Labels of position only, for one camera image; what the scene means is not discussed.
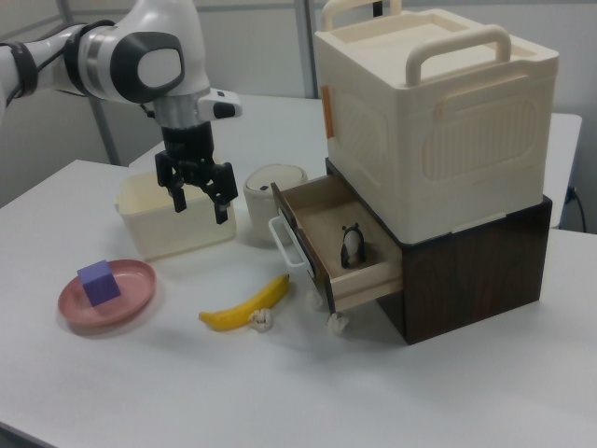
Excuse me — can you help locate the black wall cable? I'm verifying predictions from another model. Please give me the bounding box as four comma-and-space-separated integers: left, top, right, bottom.
566, 186, 588, 232

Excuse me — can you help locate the grey metal pole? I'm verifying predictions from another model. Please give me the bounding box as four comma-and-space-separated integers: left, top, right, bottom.
88, 95, 120, 165

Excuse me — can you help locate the wooden drawer with white handle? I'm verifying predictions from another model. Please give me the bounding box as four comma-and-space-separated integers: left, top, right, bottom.
268, 173, 403, 315

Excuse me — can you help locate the cream plastic open bin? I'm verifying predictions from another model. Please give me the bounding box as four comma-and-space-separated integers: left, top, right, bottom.
114, 168, 238, 262

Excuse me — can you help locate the dark wood drawer cabinet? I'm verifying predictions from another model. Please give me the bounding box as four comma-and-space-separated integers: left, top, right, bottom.
325, 158, 554, 346

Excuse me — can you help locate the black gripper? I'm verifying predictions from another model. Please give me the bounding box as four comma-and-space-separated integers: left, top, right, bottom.
154, 121, 236, 226

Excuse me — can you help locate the black and white panda toy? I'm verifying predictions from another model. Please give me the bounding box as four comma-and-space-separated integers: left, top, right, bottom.
339, 222, 367, 270

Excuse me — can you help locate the purple cube block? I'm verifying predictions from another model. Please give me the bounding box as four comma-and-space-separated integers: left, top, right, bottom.
76, 259, 122, 308

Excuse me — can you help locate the pink plate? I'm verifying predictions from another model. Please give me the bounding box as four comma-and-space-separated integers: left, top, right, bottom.
57, 259, 158, 328

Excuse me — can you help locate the cream storage box with handles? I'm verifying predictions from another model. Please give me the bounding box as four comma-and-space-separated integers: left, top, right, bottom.
312, 0, 561, 245

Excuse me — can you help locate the yellow toy banana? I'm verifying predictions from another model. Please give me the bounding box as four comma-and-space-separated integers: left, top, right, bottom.
199, 273, 291, 333

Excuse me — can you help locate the small white lidded trash can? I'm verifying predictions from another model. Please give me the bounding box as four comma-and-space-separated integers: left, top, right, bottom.
243, 162, 310, 247

